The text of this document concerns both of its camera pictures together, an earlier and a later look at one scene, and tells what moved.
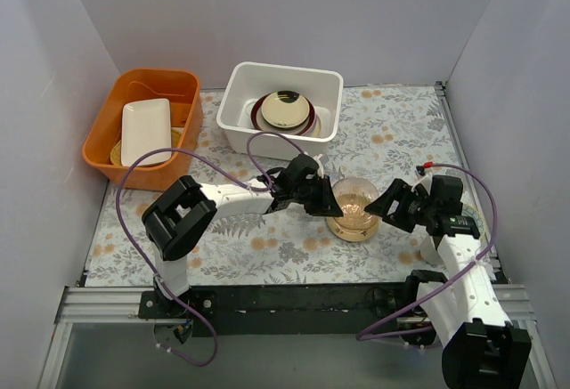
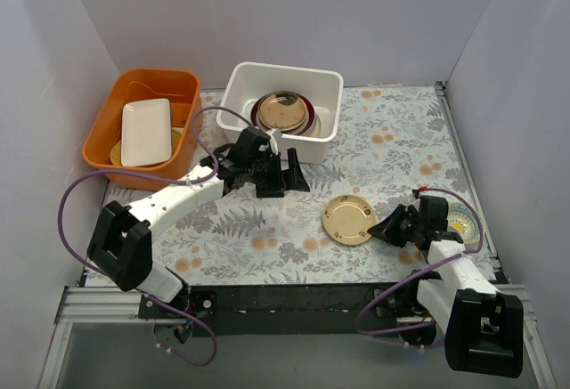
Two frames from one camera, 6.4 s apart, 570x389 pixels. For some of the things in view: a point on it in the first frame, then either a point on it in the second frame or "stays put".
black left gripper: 319,195 -> 276,175
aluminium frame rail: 92,305 stays put
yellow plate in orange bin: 116,153 stays put
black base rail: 290,310 stays put
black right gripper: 402,206 -> 404,225
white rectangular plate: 145,127 stays put
